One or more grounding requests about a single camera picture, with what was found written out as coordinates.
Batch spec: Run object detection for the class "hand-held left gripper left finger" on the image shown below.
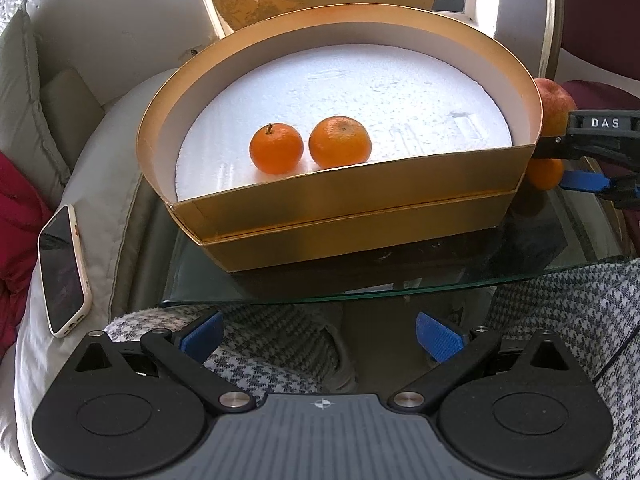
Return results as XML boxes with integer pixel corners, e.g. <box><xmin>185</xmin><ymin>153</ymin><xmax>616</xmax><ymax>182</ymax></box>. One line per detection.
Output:
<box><xmin>74</xmin><ymin>310</ymin><xmax>257</xmax><ymax>414</ymax></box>

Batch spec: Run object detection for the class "large mandarin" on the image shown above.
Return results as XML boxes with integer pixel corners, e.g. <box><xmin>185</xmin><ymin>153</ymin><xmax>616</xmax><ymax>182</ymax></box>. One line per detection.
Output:
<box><xmin>308</xmin><ymin>116</ymin><xmax>372</xmax><ymax>170</ymax></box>

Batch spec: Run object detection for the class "white sofa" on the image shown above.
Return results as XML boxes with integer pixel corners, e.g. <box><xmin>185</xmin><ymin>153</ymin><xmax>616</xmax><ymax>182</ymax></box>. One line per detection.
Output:
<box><xmin>0</xmin><ymin>67</ymin><xmax>181</xmax><ymax>480</ymax></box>

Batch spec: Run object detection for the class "glass desktop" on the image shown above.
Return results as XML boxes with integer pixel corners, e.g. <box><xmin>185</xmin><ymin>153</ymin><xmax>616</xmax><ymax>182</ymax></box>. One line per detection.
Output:
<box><xmin>160</xmin><ymin>155</ymin><xmax>631</xmax><ymax>309</ymax></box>

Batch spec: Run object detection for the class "gold gift box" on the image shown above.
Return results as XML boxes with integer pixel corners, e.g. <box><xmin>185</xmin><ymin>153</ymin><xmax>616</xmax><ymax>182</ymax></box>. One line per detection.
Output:
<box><xmin>136</xmin><ymin>4</ymin><xmax>544</xmax><ymax>275</ymax></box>

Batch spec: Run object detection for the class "red cloth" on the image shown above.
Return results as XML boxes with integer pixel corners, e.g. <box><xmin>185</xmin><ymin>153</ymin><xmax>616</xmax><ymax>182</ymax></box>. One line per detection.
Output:
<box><xmin>0</xmin><ymin>152</ymin><xmax>56</xmax><ymax>361</ymax></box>

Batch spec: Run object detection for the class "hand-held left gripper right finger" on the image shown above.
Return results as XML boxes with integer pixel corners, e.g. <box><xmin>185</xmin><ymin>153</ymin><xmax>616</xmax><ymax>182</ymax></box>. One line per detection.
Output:
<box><xmin>387</xmin><ymin>312</ymin><xmax>571</xmax><ymax>416</ymax></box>

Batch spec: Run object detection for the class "large grey cushion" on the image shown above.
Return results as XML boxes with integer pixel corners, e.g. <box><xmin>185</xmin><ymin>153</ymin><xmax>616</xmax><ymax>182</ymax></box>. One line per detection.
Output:
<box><xmin>0</xmin><ymin>0</ymin><xmax>71</xmax><ymax>206</ymax></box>

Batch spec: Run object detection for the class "small grey cushion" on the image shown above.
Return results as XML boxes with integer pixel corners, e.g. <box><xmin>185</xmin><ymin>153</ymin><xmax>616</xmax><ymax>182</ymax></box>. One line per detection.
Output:
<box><xmin>40</xmin><ymin>67</ymin><xmax>106</xmax><ymax>122</ymax></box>

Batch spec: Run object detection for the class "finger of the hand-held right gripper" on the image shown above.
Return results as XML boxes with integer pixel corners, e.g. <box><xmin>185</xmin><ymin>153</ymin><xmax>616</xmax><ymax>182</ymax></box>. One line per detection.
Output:
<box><xmin>559</xmin><ymin>170</ymin><xmax>640</xmax><ymax>211</ymax></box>
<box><xmin>534</xmin><ymin>111</ymin><xmax>640</xmax><ymax>171</ymax></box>

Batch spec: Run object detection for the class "white foam insert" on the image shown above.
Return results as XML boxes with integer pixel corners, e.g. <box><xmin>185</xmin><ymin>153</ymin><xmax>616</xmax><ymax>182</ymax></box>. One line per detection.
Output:
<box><xmin>175</xmin><ymin>44</ymin><xmax>513</xmax><ymax>200</ymax></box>

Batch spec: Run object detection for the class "smartphone in white case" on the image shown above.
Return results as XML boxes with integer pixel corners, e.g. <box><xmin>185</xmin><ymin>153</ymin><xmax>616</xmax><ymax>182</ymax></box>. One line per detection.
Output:
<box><xmin>38</xmin><ymin>204</ymin><xmax>92</xmax><ymax>338</ymax></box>

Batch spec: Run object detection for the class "stemmed mandarin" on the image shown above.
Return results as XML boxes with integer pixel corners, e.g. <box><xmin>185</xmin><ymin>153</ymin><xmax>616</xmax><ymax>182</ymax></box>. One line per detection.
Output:
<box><xmin>249</xmin><ymin>123</ymin><xmax>304</xmax><ymax>176</ymax></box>

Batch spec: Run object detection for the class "red apple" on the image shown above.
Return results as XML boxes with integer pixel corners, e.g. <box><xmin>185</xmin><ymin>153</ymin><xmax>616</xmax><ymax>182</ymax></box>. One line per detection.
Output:
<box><xmin>532</xmin><ymin>78</ymin><xmax>578</xmax><ymax>139</ymax></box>

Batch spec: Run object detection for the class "small mandarin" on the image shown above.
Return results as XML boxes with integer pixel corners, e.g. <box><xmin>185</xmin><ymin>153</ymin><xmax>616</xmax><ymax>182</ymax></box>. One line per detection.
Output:
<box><xmin>525</xmin><ymin>157</ymin><xmax>566</xmax><ymax>191</ymax></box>

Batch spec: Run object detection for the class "maroon chair with gold frame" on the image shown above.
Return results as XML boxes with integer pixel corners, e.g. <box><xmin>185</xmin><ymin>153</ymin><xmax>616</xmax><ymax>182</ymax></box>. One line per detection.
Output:
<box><xmin>537</xmin><ymin>0</ymin><xmax>640</xmax><ymax>111</ymax></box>

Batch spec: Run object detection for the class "black cable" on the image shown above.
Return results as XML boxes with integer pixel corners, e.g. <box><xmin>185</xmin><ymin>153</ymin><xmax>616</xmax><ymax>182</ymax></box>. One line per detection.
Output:
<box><xmin>594</xmin><ymin>327</ymin><xmax>640</xmax><ymax>382</ymax></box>

